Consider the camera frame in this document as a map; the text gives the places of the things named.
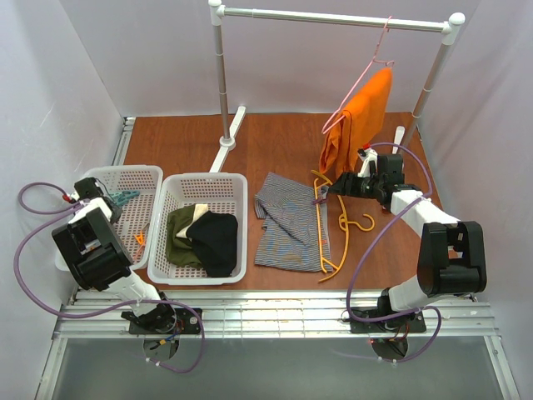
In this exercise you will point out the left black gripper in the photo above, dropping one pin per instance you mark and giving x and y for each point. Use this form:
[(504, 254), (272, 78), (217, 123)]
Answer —
[(105, 204)]

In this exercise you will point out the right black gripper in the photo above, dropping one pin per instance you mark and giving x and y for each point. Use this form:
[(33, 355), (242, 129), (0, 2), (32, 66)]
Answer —
[(346, 184)]

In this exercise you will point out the yellow plastic hanger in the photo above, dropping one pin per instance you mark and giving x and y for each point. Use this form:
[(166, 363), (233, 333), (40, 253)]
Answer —
[(327, 266)]

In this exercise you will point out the grey striped underwear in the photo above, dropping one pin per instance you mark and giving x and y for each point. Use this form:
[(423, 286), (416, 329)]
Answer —
[(290, 238)]

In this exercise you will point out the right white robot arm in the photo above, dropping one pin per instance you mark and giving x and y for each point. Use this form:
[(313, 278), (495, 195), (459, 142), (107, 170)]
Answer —
[(451, 260)]

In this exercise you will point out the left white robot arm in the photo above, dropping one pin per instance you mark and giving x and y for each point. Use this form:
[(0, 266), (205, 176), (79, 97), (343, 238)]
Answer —
[(97, 259)]

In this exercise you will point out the teal clothespin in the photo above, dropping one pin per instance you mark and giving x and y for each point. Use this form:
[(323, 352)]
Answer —
[(123, 197)]

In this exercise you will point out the white clothespin basket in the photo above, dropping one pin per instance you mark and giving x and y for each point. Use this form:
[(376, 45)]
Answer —
[(138, 215)]

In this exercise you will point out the orange clothespin middle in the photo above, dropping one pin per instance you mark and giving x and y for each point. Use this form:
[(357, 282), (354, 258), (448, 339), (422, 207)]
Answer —
[(140, 238)]

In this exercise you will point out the orange towel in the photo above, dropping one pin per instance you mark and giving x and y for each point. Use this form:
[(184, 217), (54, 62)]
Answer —
[(360, 120)]

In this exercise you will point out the olive green garment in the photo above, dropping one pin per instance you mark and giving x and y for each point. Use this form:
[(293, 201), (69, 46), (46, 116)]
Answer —
[(178, 250)]

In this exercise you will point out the cream garment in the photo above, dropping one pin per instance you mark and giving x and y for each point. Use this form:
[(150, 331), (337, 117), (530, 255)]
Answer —
[(198, 211)]

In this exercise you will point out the white laundry basket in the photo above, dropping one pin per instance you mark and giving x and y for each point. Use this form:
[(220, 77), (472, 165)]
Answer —
[(223, 193)]

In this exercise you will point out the black garment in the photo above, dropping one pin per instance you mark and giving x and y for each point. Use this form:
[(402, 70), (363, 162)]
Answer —
[(214, 241)]

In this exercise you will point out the silver clothes rack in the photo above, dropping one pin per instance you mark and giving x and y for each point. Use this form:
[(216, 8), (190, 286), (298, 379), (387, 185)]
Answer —
[(449, 30)]

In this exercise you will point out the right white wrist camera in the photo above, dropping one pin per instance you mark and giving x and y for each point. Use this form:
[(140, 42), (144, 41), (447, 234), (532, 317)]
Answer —
[(368, 158)]

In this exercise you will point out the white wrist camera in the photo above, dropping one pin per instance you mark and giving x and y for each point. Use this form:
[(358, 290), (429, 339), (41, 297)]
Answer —
[(76, 197), (368, 158)]

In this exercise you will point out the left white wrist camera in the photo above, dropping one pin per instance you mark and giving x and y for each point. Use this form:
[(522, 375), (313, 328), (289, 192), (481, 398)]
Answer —
[(76, 197)]

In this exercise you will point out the pink wire hanger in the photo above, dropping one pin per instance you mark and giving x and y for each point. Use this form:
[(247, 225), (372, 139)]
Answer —
[(336, 116)]

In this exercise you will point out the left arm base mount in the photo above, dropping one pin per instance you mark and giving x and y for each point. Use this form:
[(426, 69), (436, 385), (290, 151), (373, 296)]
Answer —
[(187, 321)]

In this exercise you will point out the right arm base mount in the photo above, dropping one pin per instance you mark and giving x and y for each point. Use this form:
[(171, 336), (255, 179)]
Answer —
[(411, 323)]

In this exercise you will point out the aluminium rail frame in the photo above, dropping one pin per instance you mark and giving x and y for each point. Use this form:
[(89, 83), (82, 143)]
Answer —
[(274, 334)]

